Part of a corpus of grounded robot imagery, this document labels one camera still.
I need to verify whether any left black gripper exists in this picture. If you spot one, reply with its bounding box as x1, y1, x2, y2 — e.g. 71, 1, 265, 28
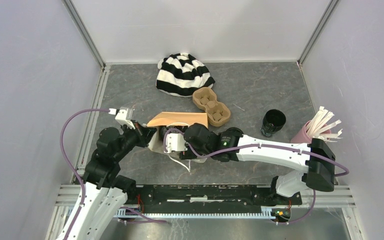
113, 118, 157, 161

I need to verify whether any brown paper bag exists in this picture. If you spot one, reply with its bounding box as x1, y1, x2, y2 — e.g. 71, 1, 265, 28
146, 112, 209, 172

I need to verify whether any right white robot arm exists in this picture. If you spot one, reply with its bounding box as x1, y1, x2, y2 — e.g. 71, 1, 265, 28
183, 123, 335, 204

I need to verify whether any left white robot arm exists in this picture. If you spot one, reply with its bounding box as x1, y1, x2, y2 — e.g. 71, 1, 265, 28
57, 122, 157, 240

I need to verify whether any black white striped cloth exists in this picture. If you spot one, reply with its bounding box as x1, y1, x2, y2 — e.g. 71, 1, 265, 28
155, 52, 216, 98

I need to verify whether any remaining cardboard carrier stack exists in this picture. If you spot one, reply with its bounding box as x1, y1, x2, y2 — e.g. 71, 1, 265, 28
192, 87, 231, 127

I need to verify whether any pink straw holder cup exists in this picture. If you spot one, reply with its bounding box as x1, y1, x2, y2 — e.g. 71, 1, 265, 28
290, 120, 312, 144

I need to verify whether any white wrapped straws bundle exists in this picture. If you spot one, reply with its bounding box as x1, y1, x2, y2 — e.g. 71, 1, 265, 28
304, 106, 343, 143

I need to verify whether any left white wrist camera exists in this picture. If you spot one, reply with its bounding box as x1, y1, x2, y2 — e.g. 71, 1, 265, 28
109, 107, 136, 130

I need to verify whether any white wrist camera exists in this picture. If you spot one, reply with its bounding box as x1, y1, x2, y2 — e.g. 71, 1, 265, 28
109, 107, 136, 130
163, 132, 188, 154

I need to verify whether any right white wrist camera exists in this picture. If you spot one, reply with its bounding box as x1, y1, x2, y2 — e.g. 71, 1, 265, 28
163, 132, 188, 154

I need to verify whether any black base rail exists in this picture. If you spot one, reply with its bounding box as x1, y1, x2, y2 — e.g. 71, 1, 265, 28
125, 184, 303, 214

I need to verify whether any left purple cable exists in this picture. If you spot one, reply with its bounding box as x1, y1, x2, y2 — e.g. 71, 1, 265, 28
60, 108, 112, 240

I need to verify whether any purple cable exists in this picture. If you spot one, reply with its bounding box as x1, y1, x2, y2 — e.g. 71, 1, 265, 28
60, 108, 112, 240
162, 127, 350, 226

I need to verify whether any left aluminium frame post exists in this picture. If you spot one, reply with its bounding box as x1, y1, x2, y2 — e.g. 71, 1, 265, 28
62, 0, 106, 68

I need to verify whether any aluminium frame post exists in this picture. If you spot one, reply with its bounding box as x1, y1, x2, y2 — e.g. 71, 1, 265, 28
297, 0, 340, 68
62, 0, 106, 68

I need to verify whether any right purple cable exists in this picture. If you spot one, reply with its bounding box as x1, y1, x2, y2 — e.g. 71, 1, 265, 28
162, 127, 350, 226

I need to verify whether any right aluminium frame post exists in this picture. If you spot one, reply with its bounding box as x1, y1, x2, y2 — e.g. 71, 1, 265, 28
297, 0, 340, 68

